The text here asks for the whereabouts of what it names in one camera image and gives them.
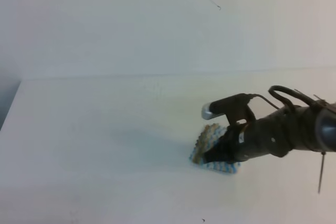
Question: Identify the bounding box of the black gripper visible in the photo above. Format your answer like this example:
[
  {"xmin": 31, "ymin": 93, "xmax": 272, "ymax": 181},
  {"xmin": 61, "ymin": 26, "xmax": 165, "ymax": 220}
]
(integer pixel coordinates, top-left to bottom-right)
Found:
[{"xmin": 204, "ymin": 110, "xmax": 297, "ymax": 164}]

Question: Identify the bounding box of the blue white wavy striped rag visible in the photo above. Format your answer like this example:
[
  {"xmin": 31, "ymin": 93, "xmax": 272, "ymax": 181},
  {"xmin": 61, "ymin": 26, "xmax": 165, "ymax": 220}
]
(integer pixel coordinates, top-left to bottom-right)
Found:
[{"xmin": 189, "ymin": 123, "xmax": 240, "ymax": 174}]

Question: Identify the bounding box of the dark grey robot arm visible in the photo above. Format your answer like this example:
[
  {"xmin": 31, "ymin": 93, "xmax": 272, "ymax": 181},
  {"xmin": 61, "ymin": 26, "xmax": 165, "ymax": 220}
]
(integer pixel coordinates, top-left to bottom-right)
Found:
[{"xmin": 202, "ymin": 106, "xmax": 335, "ymax": 163}]

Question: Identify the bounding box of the black wrist camera silver tip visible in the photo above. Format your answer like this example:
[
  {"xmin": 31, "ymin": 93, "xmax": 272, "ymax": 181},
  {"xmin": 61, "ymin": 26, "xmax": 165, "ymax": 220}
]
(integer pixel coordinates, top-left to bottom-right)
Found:
[{"xmin": 201, "ymin": 93, "xmax": 256, "ymax": 125}]

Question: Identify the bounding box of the thin black camera cable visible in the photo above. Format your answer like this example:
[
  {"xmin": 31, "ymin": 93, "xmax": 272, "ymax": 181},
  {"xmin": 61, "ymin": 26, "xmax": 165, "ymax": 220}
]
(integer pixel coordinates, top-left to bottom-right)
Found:
[{"xmin": 248, "ymin": 93, "xmax": 280, "ymax": 111}]

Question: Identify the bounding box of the black cable tie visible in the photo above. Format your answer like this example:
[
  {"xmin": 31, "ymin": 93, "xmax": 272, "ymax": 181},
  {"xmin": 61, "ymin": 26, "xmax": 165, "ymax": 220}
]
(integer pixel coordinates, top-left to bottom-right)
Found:
[{"xmin": 318, "ymin": 152, "xmax": 326, "ymax": 194}]

